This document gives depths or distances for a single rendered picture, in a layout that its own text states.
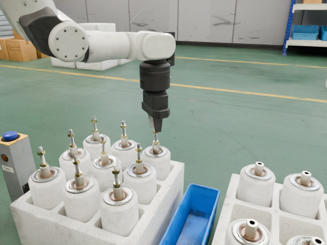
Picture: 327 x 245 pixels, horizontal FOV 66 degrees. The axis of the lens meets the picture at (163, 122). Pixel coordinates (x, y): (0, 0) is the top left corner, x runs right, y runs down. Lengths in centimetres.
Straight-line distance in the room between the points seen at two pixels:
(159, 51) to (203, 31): 508
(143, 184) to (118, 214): 12
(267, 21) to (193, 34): 147
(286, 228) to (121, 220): 44
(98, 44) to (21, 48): 375
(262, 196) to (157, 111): 37
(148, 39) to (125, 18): 582
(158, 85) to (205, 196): 44
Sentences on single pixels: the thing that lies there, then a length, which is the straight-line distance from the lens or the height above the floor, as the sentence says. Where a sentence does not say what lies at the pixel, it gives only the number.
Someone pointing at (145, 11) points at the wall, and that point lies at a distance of 621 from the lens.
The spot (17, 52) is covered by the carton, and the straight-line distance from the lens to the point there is 442.
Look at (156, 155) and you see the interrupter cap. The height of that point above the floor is 25.
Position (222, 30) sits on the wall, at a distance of 565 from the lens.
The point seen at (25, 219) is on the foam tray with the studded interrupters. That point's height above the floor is 14.
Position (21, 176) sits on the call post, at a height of 19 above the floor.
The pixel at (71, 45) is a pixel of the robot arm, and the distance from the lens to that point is 55.
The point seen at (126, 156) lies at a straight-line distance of 86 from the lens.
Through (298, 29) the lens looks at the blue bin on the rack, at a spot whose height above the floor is 38.
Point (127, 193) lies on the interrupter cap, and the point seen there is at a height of 25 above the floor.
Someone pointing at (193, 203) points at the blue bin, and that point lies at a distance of 97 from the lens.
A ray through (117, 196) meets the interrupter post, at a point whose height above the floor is 26.
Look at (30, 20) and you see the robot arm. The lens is 53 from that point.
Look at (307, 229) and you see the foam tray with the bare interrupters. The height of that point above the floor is 16.
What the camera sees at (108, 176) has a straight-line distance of 78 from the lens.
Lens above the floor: 67
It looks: 24 degrees down
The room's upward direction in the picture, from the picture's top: straight up
